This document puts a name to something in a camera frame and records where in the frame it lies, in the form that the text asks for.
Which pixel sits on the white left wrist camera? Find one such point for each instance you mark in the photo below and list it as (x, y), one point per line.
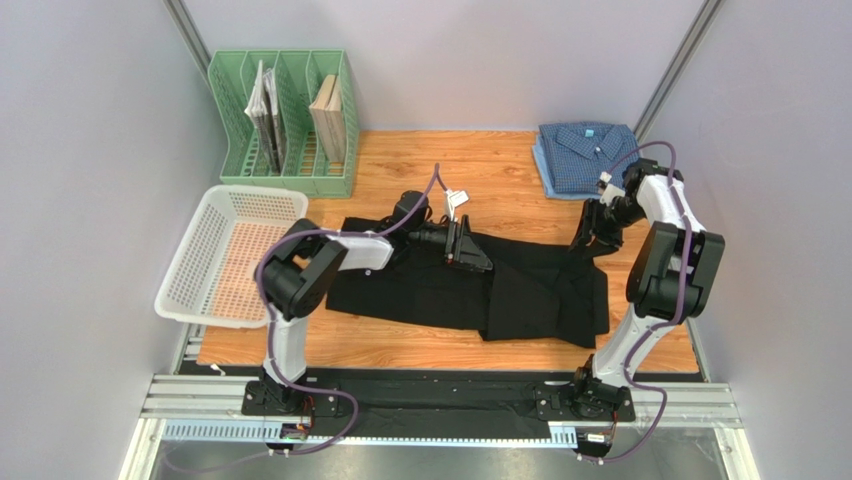
(452, 201)

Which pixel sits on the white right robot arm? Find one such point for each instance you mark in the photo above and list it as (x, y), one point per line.
(670, 281)

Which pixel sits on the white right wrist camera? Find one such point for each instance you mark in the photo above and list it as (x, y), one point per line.
(607, 191)

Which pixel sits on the tan books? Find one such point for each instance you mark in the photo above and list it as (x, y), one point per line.
(327, 113)

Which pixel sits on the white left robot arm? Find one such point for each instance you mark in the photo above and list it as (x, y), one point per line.
(296, 273)

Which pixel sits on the grey magazines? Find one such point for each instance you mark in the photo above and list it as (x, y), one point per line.
(264, 112)

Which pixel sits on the black long sleeve shirt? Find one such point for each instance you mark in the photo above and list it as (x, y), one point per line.
(533, 291)

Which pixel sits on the folded blue checkered shirt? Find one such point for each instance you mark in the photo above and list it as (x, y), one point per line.
(577, 153)

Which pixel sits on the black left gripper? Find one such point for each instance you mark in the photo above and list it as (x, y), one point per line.
(467, 253)

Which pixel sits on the folded light blue shirt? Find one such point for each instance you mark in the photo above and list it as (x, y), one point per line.
(549, 190)

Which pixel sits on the white plastic basket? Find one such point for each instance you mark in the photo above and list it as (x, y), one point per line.
(210, 280)

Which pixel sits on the green file organizer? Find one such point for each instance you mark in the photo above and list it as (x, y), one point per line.
(299, 74)

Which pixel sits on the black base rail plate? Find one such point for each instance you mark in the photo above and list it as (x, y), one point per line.
(435, 404)

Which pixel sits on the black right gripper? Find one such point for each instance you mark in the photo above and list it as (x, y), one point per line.
(597, 215)

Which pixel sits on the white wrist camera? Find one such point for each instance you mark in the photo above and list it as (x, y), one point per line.
(452, 201)
(607, 191)

